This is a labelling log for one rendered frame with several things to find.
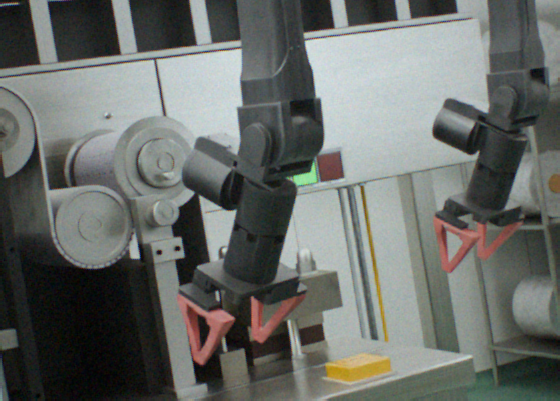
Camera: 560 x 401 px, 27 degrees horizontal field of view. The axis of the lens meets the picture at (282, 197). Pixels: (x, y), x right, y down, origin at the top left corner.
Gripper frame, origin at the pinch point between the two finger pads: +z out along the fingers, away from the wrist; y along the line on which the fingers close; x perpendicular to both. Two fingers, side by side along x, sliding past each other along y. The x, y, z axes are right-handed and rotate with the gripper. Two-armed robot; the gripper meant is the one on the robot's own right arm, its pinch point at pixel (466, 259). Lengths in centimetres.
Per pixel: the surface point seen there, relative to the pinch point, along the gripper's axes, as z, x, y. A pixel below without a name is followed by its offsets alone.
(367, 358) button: 17.6, -6.2, 7.9
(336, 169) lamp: 15, -53, -43
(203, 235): 13.8, -40.3, 8.6
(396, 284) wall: 148, -157, -276
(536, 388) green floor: 172, -92, -304
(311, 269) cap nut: 17.1, -28.3, -5.9
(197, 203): 9.4, -43.0, 8.5
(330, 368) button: 20.3, -9.7, 11.2
